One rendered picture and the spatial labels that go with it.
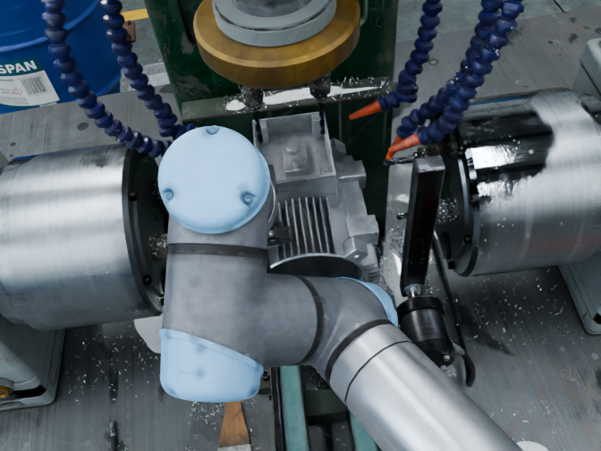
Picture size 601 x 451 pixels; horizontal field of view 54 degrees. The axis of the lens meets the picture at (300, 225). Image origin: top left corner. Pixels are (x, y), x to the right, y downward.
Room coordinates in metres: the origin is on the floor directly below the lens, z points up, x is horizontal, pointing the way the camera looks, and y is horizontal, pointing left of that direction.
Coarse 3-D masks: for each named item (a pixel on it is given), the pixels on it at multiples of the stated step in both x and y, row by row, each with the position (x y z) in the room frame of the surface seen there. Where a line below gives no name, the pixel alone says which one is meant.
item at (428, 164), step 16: (416, 160) 0.40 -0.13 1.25; (432, 160) 0.40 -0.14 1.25; (416, 176) 0.39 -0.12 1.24; (432, 176) 0.38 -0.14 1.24; (416, 192) 0.38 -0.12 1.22; (432, 192) 0.38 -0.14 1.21; (416, 208) 0.38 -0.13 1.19; (432, 208) 0.38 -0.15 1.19; (416, 224) 0.38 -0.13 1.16; (432, 224) 0.38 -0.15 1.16; (416, 240) 0.38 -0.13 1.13; (432, 240) 0.38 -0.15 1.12; (416, 256) 0.38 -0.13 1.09; (416, 272) 0.38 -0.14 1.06; (400, 288) 0.40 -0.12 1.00
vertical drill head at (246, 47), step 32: (224, 0) 0.56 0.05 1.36; (256, 0) 0.52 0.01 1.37; (288, 0) 0.52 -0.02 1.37; (320, 0) 0.54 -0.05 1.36; (352, 0) 0.56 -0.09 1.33; (224, 32) 0.53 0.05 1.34; (256, 32) 0.50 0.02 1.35; (288, 32) 0.50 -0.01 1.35; (320, 32) 0.51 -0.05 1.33; (352, 32) 0.51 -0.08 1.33; (224, 64) 0.49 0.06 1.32; (256, 64) 0.48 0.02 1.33; (288, 64) 0.47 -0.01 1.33; (320, 64) 0.48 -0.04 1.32; (256, 96) 0.50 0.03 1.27; (320, 96) 0.50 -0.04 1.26; (256, 128) 0.51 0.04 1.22
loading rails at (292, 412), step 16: (272, 368) 0.34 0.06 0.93; (288, 368) 0.34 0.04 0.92; (272, 384) 0.31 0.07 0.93; (288, 384) 0.32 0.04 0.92; (272, 400) 0.29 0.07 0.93; (288, 400) 0.29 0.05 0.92; (304, 400) 0.31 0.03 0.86; (320, 400) 0.31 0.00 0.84; (336, 400) 0.31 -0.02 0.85; (288, 416) 0.27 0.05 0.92; (304, 416) 0.27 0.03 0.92; (320, 416) 0.29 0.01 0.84; (336, 416) 0.29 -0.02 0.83; (352, 416) 0.26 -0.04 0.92; (288, 432) 0.25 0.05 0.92; (304, 432) 0.25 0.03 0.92; (352, 432) 0.24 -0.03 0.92; (288, 448) 0.23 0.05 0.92; (304, 448) 0.23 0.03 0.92; (352, 448) 0.24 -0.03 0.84; (368, 448) 0.22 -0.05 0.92
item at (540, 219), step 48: (528, 96) 0.57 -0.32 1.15; (576, 96) 0.55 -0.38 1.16; (432, 144) 0.58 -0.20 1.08; (480, 144) 0.49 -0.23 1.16; (528, 144) 0.48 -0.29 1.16; (576, 144) 0.48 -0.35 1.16; (480, 192) 0.44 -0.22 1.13; (528, 192) 0.43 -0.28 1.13; (576, 192) 0.43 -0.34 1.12; (480, 240) 0.40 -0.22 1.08; (528, 240) 0.40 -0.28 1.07; (576, 240) 0.40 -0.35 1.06
